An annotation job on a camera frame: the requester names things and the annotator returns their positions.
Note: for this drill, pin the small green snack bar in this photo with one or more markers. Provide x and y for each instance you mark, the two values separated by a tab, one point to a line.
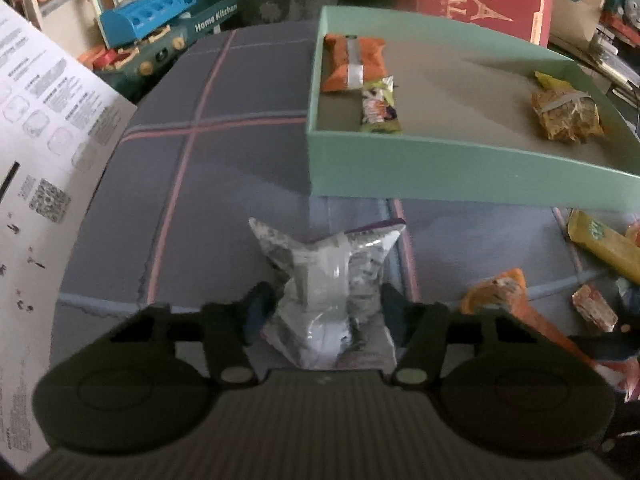
380	110

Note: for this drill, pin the long yellow snack packet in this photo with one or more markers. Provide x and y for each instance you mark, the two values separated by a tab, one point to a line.
605	245

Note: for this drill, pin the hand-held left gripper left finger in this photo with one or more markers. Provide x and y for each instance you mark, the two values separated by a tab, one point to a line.
257	310

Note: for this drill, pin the white printed instruction sheet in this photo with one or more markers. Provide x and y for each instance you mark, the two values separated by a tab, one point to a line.
40	160

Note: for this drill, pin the mint green cardboard box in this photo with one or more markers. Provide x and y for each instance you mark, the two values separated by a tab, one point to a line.
450	170

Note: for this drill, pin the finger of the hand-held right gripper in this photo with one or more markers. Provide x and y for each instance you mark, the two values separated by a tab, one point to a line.
605	347

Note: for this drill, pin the small red beige snack packet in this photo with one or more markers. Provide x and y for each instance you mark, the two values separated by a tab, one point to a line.
595	307

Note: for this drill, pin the orange snack packet silver stripe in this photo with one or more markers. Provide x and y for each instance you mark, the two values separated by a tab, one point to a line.
345	60

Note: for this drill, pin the grey plaid blanket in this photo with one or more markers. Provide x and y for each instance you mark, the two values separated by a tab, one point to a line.
225	160

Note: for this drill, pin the blue plastic toy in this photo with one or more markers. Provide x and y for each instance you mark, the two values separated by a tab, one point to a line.
145	17

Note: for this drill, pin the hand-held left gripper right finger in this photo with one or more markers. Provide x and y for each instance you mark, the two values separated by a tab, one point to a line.
395	310

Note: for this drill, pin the dark green toy kitchen box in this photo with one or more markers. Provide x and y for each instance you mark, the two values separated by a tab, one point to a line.
210	20

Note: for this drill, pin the long orange snack packet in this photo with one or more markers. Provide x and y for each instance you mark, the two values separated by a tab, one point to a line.
520	305

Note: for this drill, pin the yellow brown snack packet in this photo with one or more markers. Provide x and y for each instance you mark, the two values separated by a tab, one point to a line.
565	115

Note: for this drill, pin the silver grey snack packet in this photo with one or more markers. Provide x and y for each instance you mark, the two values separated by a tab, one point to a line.
320	280

